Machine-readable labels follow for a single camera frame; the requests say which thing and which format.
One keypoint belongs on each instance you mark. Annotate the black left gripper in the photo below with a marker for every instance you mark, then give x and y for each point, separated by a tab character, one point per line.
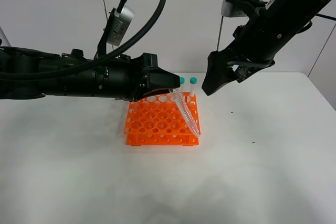
149	80

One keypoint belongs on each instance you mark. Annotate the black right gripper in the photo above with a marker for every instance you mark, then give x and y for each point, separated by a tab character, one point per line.
252	50

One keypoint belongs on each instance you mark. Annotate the clear test tube green cap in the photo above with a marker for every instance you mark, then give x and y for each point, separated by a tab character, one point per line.
184	110

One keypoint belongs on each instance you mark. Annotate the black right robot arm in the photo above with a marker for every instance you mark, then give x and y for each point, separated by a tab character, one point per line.
291	17

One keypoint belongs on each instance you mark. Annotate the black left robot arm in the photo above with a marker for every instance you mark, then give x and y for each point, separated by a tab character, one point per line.
122	78

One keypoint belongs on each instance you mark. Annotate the row tube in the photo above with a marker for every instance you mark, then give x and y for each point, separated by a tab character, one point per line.
193	82
182	82

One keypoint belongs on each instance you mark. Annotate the orange test tube rack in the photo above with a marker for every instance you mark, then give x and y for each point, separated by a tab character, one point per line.
157	121

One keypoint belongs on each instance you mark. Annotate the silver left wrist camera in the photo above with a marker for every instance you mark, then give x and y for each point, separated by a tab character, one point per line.
115	29

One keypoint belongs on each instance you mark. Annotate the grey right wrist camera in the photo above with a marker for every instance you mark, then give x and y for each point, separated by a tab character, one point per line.
242	8

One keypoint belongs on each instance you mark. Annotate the back row tube far right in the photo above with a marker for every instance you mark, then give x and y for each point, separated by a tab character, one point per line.
193	82

